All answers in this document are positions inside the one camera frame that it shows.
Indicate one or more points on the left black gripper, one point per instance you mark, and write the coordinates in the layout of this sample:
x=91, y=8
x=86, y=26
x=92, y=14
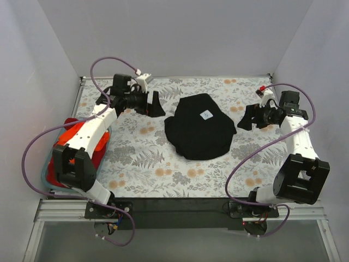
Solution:
x=147, y=102

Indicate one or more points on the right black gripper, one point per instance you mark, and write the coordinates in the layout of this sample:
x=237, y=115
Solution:
x=253, y=115

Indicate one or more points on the black t shirt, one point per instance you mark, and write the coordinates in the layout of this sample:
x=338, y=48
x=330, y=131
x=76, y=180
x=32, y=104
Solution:
x=199, y=130

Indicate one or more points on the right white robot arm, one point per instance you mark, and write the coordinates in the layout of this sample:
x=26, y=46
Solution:
x=302, y=174

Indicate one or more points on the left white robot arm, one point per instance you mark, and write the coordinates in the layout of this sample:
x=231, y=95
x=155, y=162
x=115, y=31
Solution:
x=106, y=111

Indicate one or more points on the floral table mat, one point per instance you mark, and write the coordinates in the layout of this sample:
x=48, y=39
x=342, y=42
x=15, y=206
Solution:
x=140, y=162

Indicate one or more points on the dark red t shirt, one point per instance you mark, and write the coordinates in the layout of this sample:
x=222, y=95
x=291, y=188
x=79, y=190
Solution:
x=70, y=169

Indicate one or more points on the teal plastic basket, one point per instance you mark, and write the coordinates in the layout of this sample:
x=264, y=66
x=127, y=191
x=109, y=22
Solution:
x=48, y=178

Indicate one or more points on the orange t shirt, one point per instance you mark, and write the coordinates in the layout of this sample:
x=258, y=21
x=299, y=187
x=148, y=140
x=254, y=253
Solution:
x=75, y=137

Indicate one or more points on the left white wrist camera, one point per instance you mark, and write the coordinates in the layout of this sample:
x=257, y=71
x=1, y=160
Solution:
x=143, y=80

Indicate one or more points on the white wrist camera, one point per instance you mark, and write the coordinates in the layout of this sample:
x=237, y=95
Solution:
x=265, y=94
x=143, y=80

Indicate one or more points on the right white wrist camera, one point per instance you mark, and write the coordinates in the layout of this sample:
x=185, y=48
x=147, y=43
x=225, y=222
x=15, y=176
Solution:
x=265, y=94

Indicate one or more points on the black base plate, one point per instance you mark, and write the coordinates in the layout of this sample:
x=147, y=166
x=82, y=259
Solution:
x=184, y=213

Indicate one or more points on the aluminium rail frame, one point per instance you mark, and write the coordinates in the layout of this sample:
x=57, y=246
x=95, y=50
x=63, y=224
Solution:
x=73, y=210

